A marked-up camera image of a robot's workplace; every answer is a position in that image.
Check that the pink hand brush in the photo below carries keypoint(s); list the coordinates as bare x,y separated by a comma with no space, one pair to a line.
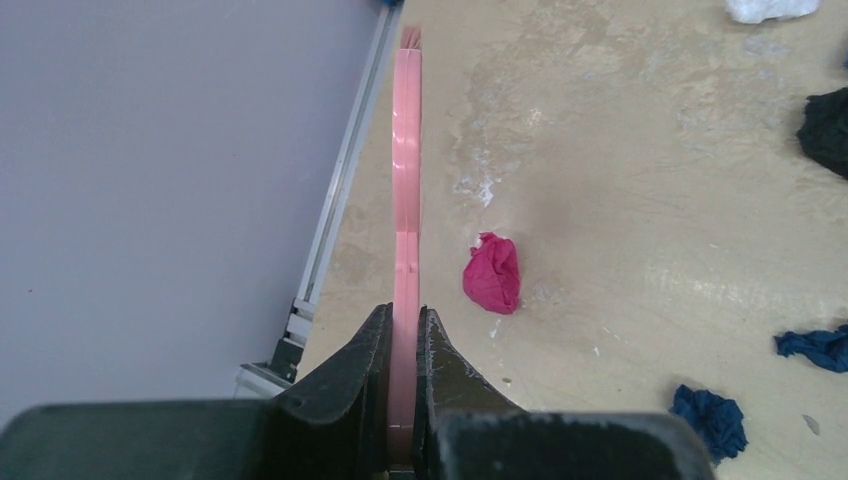
406,197

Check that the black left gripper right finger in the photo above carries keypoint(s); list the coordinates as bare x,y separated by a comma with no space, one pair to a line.
467,429

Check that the dark blue paper scrap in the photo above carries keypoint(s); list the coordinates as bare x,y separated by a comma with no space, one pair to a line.
716,420

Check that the black paper scrap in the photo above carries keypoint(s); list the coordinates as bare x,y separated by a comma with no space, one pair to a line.
823,134

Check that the white paper scrap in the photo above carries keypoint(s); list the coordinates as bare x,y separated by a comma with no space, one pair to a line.
752,12

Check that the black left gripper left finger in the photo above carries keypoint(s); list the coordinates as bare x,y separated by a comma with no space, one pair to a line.
328,425

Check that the round magenta paper ball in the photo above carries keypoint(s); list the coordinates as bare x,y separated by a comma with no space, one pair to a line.
492,277

